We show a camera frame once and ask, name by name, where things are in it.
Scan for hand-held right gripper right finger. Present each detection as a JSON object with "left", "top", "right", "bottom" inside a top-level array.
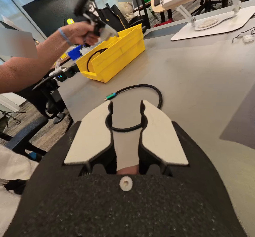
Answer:
[{"left": 139, "top": 100, "right": 189, "bottom": 170}]

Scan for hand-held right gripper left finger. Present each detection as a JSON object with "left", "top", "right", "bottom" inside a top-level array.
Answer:
[{"left": 64, "top": 100, "right": 117, "bottom": 169}]

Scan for yellow plastic bin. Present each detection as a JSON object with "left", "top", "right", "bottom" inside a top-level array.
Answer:
[{"left": 76, "top": 24, "right": 146, "bottom": 83}]

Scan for black braided cable green plugs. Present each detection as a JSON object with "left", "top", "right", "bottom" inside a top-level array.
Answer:
[{"left": 105, "top": 84, "right": 163, "bottom": 132}]

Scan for person's left forearm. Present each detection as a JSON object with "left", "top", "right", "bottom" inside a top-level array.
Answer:
[{"left": 0, "top": 29, "right": 69, "bottom": 94}]

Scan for dark grey desk mat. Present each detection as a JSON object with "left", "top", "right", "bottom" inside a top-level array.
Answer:
[{"left": 143, "top": 22, "right": 189, "bottom": 40}]

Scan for person's left hand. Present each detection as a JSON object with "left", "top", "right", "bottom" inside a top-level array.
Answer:
[{"left": 67, "top": 21, "right": 101, "bottom": 47}]

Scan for black backpack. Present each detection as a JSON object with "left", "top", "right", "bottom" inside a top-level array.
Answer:
[{"left": 98, "top": 3, "right": 130, "bottom": 32}]

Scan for beige cushion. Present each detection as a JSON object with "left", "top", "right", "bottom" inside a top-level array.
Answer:
[{"left": 118, "top": 1, "right": 135, "bottom": 21}]

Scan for blue plastic bin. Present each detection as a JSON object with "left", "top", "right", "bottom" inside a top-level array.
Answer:
[{"left": 68, "top": 45, "right": 82, "bottom": 61}]

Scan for black metal shelf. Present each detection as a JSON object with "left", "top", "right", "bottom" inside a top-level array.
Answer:
[{"left": 132, "top": 0, "right": 152, "bottom": 29}]

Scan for blue wristband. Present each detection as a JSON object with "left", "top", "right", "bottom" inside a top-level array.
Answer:
[{"left": 58, "top": 28, "right": 73, "bottom": 46}]

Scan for large black display panel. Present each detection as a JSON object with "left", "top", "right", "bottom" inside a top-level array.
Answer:
[{"left": 22, "top": 0, "right": 95, "bottom": 38}]

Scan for black device with lit display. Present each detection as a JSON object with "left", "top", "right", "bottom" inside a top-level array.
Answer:
[{"left": 54, "top": 70, "right": 69, "bottom": 82}]

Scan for black office chair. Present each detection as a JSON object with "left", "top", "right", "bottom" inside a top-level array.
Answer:
[
  {"left": 0, "top": 76, "right": 73, "bottom": 162},
  {"left": 190, "top": 0, "right": 226, "bottom": 16}
]

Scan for person's white clothing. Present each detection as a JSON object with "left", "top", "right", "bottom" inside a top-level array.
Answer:
[{"left": 0, "top": 144, "right": 39, "bottom": 237}]

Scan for white monitor stand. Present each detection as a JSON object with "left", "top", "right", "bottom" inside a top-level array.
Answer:
[{"left": 160, "top": 0, "right": 255, "bottom": 41}]

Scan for white adapter with cable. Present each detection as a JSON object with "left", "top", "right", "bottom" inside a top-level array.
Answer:
[{"left": 232, "top": 27, "right": 255, "bottom": 43}]

